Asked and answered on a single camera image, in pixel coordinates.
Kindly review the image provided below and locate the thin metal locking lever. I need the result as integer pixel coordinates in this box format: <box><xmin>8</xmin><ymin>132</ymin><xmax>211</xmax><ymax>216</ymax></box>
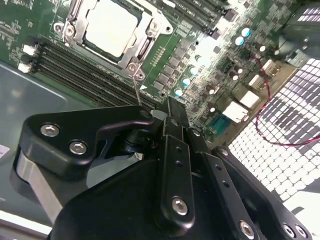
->
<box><xmin>131</xmin><ymin>71</ymin><xmax>143</xmax><ymax>107</ymax></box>

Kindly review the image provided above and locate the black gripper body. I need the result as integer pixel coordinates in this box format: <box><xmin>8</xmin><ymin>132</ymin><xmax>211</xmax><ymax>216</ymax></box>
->
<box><xmin>48</xmin><ymin>157</ymin><xmax>242</xmax><ymax>240</ymax></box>

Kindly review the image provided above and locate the metal socket cover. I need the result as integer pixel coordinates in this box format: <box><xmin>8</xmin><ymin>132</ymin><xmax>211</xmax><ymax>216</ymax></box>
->
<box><xmin>61</xmin><ymin>0</ymin><xmax>161</xmax><ymax>71</ymax></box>

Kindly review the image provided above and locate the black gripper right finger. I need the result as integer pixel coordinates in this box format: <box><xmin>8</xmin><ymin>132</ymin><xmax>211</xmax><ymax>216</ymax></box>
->
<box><xmin>176</xmin><ymin>99</ymin><xmax>313</xmax><ymax>240</ymax></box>

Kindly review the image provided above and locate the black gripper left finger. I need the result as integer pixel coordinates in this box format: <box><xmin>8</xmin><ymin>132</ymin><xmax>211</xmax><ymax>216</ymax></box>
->
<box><xmin>16</xmin><ymin>96</ymin><xmax>196</xmax><ymax>223</ymax></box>

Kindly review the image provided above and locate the silver CPU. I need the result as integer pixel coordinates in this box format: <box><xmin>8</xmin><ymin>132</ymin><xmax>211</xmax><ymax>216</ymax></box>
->
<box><xmin>83</xmin><ymin>0</ymin><xmax>140</xmax><ymax>57</ymax></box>

